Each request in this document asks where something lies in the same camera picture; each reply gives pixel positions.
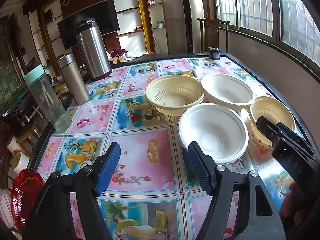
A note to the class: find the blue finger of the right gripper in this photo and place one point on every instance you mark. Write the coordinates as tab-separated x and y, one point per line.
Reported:
295	137
267	128

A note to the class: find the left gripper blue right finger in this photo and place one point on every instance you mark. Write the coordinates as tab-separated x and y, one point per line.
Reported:
204	168

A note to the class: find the black flat television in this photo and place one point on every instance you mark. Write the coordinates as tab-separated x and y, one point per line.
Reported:
102	15

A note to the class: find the clear bottle with mint lid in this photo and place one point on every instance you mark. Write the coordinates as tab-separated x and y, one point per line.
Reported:
46	98

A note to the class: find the white orange round stool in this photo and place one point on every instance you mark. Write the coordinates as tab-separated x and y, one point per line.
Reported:
13	146

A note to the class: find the red glass plate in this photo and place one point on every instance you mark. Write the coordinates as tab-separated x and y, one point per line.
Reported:
25	190

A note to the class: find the wooden chair by window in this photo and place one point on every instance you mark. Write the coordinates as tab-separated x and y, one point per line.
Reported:
209	33

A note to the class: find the colourful fruit print tablecloth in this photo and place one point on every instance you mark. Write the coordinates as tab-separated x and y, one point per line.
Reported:
153	193

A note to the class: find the white green round stool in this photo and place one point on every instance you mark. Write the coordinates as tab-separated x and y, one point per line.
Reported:
20	162

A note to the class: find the large steel vacuum jug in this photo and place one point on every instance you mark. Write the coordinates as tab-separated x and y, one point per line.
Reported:
92	49

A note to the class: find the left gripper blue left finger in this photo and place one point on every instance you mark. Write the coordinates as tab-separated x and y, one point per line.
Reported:
105	166

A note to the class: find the wooden stool near table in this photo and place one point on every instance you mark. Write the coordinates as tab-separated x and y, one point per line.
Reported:
29	135

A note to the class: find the large beige ribbed bowl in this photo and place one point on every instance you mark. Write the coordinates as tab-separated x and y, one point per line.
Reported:
172	95

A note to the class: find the floral painted wall panel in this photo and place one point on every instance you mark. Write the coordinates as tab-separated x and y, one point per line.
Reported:
10	81

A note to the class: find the tall white floor air conditioner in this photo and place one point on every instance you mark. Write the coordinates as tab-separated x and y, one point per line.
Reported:
193	9

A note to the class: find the slim steel thermos flask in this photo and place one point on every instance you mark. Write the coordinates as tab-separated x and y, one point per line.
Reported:
73	79

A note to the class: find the right hand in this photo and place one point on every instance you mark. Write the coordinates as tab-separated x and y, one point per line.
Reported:
291	210

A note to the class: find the white bowl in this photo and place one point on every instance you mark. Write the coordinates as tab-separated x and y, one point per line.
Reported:
219	132
227	91

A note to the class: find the small black round device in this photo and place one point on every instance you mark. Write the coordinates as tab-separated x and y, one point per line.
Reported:
214	53

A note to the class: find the small beige patterned bowl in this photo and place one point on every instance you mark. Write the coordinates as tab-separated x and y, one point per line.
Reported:
271	109

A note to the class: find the green top mahjong table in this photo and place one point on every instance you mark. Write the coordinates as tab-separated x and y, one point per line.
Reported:
20	108

